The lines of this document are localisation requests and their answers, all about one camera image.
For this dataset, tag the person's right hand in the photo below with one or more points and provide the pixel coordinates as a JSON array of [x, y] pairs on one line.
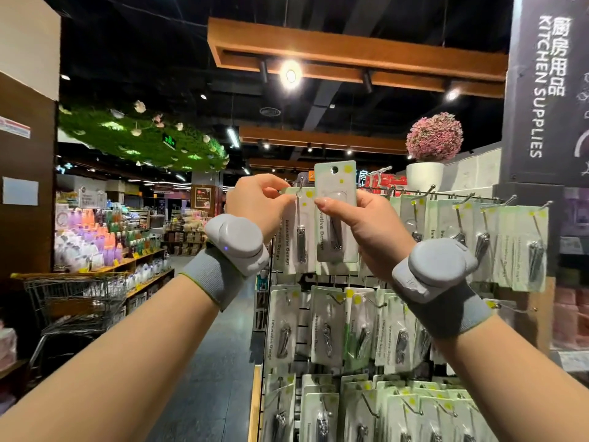
[[373, 230]]

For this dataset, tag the person's left hand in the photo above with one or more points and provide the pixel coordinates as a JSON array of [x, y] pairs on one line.
[[258, 202]]

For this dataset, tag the white carded nail clipper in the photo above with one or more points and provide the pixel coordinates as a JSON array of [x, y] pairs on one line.
[[336, 179]]

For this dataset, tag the rows of hung nail clipper packs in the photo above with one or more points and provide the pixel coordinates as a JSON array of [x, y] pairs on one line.
[[386, 327]]

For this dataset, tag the person's right forearm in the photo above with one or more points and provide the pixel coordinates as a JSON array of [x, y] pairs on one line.
[[525, 382]]

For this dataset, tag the person's left forearm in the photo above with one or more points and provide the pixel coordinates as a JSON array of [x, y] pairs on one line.
[[92, 373]]

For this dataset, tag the wooden laundry shelf unit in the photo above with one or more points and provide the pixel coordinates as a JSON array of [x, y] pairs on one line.
[[138, 280]]

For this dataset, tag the grey kitchenware shelf unit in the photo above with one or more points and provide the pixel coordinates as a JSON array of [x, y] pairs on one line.
[[571, 299]]

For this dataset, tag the empty silver shopping cart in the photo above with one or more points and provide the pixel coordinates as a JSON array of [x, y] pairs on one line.
[[74, 304]]

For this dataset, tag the wooden detergent shelf unit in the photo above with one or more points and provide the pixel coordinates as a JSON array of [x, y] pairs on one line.
[[11, 363]]

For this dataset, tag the grey wrist tracker band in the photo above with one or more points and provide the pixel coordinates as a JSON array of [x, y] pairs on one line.
[[235, 239], [437, 267]]

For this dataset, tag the distant goods display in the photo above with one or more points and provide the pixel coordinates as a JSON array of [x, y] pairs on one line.
[[189, 225]]

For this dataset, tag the pink flowers in white pot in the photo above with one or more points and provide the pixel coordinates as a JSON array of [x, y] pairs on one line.
[[434, 133]]

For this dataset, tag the round ceiling lamp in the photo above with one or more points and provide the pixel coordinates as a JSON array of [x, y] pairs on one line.
[[291, 74]]

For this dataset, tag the green hanging ceiling decor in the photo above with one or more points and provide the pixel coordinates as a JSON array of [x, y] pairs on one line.
[[138, 133]]

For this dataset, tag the row of pastel laundry bottles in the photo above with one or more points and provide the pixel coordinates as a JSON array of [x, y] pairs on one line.
[[92, 239]]

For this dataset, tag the dark hanging aisle sign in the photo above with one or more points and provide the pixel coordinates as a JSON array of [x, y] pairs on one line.
[[548, 87]]

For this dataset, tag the wooden pillar panel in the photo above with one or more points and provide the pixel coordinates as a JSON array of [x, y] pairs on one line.
[[26, 142]]

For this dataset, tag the wooden ceiling frame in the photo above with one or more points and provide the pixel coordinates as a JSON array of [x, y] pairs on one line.
[[322, 46]]

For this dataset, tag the wooden post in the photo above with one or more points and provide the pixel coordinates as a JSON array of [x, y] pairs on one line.
[[538, 327]]

